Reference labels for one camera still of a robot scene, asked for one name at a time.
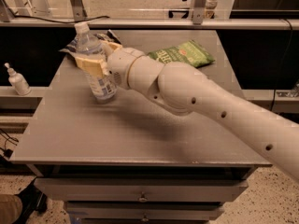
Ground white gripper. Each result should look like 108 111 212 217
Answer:
75 40 145 90

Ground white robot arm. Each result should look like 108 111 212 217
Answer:
76 42 299 181

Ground white pump dispenser bottle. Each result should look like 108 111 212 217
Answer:
5 63 31 96

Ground blue snack bag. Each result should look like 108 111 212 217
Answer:
62 30 121 57

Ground green snack bag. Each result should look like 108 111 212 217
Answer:
148 40 215 68

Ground grey drawer cabinet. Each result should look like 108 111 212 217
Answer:
9 29 275 224

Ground black shoe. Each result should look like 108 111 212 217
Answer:
13 181 48 224

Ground metal frame leg left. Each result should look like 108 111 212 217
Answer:
70 0 87 22

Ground metal frame leg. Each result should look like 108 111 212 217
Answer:
70 0 87 22
192 0 206 25

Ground black cable on ledge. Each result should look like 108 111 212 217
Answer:
6 7 110 24

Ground metal frame leg right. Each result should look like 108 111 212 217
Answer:
192 0 206 25

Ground black cables at floor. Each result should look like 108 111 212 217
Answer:
0 128 20 161

